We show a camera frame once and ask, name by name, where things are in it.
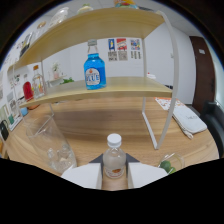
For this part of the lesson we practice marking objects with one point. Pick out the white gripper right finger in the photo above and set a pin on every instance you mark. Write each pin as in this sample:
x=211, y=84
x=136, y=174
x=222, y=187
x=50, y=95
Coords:
x=146, y=173

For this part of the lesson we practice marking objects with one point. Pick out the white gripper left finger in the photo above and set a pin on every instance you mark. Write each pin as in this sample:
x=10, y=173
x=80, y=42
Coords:
x=81, y=175

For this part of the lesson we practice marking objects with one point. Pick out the glass cup of mint and lime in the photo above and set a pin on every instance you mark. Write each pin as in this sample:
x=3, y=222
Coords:
x=168, y=165

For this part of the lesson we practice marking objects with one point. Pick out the clear bottle with red label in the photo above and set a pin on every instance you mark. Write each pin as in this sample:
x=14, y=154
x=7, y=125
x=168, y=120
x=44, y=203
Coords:
x=114, y=160

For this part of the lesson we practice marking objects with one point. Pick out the silver soda water can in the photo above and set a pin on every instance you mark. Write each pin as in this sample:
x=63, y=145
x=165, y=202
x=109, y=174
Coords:
x=26, y=44

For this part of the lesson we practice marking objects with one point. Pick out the clear drinking glass with ice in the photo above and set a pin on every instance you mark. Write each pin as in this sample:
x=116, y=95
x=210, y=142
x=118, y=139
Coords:
x=55, y=148

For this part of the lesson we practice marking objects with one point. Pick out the white pouch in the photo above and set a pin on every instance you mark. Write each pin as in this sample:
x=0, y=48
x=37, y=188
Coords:
x=190, y=120

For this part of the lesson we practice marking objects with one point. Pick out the orange and white leaflet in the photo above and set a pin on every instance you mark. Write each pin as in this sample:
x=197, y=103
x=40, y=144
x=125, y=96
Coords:
x=165, y=102

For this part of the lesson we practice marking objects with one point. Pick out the black chair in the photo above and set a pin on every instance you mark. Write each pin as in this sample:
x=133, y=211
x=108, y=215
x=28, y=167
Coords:
x=213, y=123

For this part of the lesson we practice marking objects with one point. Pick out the light blue small bottle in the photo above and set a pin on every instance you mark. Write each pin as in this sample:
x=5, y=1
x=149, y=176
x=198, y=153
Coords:
x=24, y=111

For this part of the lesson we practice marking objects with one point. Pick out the black kettle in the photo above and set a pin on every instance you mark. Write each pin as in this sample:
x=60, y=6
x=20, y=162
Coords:
x=4, y=129

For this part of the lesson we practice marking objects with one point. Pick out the white two-tier wooden shelf rack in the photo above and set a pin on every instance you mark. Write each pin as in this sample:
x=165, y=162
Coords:
x=110, y=87

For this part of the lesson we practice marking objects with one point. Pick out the green potted plant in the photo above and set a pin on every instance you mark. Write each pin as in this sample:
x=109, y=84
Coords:
x=68, y=80

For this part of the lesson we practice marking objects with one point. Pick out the white bottle with red cap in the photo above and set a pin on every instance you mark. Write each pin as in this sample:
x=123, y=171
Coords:
x=151, y=76

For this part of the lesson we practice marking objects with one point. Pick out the clear bottle with brown cap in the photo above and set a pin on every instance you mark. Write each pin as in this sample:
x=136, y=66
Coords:
x=38, y=85

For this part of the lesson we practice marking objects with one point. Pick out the red liquid bottle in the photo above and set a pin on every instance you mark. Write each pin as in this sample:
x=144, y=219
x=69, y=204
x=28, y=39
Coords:
x=28, y=90

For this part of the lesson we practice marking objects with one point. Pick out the blue liquid bottle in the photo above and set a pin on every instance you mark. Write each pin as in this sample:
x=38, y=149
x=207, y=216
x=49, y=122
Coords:
x=94, y=71

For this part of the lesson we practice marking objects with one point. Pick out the brown door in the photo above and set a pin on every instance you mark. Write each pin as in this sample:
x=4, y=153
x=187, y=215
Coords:
x=204, y=75

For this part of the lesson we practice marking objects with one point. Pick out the glass jar with cork lid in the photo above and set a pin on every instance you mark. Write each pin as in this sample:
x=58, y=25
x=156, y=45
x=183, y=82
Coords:
x=41, y=26

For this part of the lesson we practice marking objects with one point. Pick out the clear bottle with green cap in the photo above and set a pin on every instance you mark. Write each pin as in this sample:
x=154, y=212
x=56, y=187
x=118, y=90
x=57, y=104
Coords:
x=85, y=8

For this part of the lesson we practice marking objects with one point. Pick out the yellow snack can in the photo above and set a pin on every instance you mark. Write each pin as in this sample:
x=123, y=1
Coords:
x=125, y=4

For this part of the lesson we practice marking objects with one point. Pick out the blue and white wall poster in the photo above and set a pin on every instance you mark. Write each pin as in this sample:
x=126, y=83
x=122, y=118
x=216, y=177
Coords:
x=135, y=49

